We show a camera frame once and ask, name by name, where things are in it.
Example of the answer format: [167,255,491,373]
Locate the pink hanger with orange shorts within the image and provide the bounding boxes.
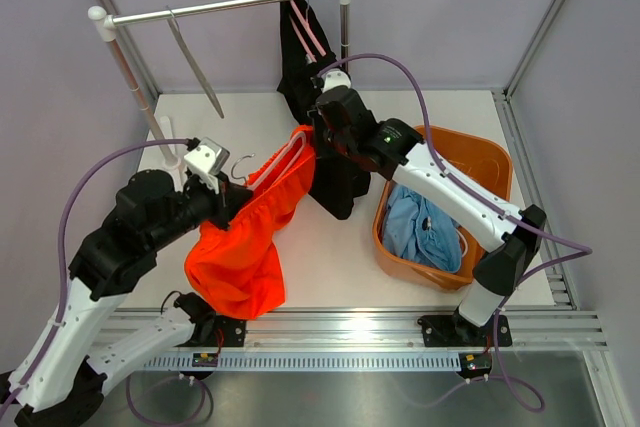
[230,131,307,191]

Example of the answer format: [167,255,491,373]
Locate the black shorts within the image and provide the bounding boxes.
[277,0,371,220]

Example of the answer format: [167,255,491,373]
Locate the orange shorts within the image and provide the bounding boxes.
[184,126,316,320]

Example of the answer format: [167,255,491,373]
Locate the pink hanger with black shorts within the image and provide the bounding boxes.
[290,0,326,62]

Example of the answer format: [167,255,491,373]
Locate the light blue shorts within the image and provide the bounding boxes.
[382,184,463,274]

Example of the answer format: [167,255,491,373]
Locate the grey clothes hanger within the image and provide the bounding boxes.
[167,10,225,119]

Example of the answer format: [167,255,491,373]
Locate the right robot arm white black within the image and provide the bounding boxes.
[309,86,547,345]

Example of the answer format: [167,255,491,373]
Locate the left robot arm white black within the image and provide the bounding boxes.
[1,170,252,426]

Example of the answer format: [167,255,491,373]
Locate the orange plastic basket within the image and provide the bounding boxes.
[372,126,513,291]

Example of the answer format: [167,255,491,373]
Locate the silver white clothes rack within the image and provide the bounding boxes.
[87,0,352,169]

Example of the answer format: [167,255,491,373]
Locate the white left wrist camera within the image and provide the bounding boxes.
[184,137,230,194]

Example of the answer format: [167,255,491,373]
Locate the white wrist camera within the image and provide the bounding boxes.
[312,69,352,93]
[184,137,230,194]

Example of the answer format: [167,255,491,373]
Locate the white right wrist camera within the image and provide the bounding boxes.
[312,69,352,93]

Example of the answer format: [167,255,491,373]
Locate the white slotted cable duct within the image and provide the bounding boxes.
[142,351,461,372]

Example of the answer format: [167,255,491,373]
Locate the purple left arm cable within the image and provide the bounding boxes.
[0,137,194,408]

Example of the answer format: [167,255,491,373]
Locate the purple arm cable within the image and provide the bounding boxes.
[0,137,194,408]
[319,52,594,288]

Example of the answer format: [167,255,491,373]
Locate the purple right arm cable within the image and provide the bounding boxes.
[319,52,594,288]

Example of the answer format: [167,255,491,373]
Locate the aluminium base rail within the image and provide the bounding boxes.
[107,309,609,353]

